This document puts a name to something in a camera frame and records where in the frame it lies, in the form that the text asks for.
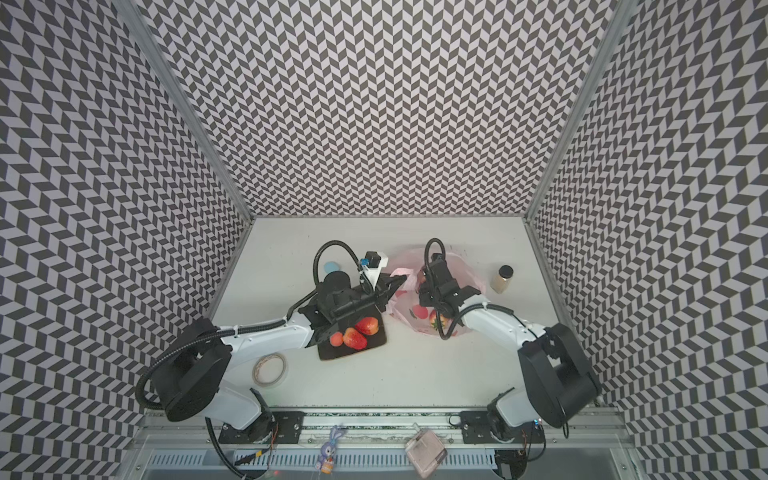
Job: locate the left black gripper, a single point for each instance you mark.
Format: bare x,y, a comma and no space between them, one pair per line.
383,289

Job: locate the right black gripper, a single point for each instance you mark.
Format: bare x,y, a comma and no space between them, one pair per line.
437,297

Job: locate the pink plastic bag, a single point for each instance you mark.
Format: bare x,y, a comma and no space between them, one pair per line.
405,307

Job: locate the red fake strawberry half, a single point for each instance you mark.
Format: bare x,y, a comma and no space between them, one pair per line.
355,340

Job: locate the small red fake fruit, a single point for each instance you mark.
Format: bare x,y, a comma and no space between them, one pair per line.
337,340

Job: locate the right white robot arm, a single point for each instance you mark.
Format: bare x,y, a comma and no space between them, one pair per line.
558,378

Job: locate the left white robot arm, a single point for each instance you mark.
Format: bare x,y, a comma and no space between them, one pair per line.
188,379

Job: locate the fake fruits in bag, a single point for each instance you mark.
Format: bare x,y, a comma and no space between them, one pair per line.
428,316

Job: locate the light blue oval case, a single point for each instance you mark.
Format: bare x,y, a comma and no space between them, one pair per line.
331,266

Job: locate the small jar black lid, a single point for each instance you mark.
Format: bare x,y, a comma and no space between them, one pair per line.
501,279

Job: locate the black square mat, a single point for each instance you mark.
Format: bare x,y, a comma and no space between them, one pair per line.
327,353

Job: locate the clear tape roll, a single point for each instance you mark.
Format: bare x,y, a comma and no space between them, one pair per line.
270,370

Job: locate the pink translucent box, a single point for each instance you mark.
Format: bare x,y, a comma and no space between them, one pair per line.
426,452

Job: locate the purple bunny toy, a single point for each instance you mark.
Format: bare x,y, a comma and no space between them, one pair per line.
325,461

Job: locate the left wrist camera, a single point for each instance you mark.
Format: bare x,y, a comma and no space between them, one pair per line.
370,269

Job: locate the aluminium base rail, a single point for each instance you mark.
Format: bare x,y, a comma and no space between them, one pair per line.
594,427

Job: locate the aluminium corner post right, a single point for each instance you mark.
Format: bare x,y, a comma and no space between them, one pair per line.
619,22

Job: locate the aluminium corner post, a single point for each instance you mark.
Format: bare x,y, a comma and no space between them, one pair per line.
139,30
619,22

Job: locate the aluminium corner post left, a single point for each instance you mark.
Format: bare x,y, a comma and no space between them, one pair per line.
139,30

